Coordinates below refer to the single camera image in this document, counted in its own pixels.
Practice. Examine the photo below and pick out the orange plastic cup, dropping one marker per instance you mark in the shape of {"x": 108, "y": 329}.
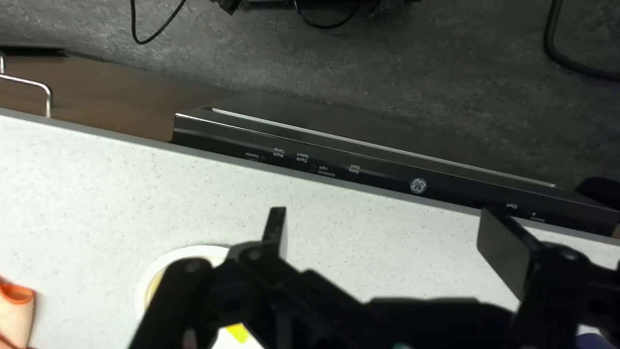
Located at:
{"x": 17, "y": 312}

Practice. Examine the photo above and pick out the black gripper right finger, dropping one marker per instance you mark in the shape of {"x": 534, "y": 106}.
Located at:
{"x": 555, "y": 291}

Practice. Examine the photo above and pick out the yellow chips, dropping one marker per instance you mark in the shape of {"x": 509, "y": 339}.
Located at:
{"x": 238, "y": 331}

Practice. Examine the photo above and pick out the wooden base cabinet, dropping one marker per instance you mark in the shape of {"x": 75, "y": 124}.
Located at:
{"x": 118, "y": 97}

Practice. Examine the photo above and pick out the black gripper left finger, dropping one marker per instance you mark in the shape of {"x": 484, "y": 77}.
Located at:
{"x": 214, "y": 296}

